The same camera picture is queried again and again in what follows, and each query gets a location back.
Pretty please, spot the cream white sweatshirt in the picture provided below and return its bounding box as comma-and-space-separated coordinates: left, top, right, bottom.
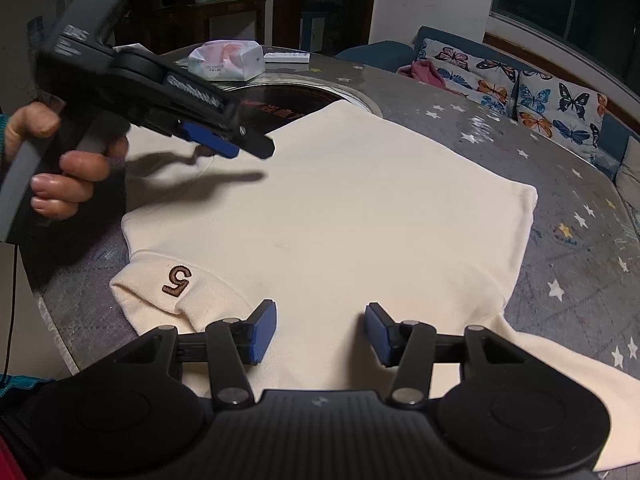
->
111, 101, 639, 469

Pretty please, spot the person's left hand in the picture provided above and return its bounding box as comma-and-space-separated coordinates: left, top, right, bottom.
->
3, 101, 130, 221

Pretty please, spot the black round induction cooktop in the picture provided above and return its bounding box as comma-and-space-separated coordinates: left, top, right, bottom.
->
227, 80, 383, 120

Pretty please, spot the white tissue pack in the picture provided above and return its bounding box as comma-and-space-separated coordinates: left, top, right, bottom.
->
188, 40, 266, 82

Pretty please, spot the dark wooden side table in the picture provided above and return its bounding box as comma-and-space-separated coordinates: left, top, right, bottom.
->
186, 0, 267, 44

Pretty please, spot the pink garment on sofa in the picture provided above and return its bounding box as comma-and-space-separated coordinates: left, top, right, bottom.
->
397, 60, 460, 94

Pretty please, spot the grey star pattern table cover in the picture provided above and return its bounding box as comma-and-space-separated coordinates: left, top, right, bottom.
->
23, 55, 639, 375

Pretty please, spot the left butterfly pattern pillow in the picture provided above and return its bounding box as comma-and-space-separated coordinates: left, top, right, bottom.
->
416, 39, 520, 117

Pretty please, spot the butterfly pattern pillow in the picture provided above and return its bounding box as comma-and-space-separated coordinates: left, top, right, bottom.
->
515, 70, 608, 162
416, 39, 520, 117

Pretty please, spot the right butterfly pattern pillow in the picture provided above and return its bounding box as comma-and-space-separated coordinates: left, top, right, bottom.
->
515, 70, 608, 162

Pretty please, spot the blue sectional sofa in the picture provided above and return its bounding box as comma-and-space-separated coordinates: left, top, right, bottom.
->
336, 26, 639, 216

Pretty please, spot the dark window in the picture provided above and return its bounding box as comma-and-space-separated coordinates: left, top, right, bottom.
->
491, 0, 639, 70

